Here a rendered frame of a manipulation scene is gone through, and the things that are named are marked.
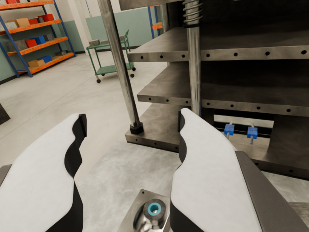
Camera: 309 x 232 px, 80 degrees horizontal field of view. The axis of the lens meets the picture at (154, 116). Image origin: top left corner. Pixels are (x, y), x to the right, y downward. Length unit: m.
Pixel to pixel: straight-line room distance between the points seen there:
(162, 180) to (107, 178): 0.28
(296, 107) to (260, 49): 0.30
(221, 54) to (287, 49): 0.23
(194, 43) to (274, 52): 0.31
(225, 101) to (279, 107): 0.23
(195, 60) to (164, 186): 0.58
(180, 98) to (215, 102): 0.19
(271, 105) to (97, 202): 0.89
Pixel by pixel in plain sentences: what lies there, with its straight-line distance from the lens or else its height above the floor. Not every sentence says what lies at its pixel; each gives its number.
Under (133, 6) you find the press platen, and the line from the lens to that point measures 1.04.
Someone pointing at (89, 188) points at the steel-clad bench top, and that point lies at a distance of 1.01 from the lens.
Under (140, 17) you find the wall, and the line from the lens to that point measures 7.43.
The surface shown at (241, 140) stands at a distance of 1.10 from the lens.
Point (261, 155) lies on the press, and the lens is 1.08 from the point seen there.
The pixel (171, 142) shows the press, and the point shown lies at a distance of 1.12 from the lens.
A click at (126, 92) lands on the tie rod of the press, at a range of 1.10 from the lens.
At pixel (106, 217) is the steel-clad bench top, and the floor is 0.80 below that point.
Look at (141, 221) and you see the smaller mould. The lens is 0.78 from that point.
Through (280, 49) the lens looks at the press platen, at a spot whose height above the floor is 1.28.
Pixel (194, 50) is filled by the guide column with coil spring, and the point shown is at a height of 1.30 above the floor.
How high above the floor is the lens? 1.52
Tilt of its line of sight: 32 degrees down
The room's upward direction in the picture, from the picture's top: 11 degrees counter-clockwise
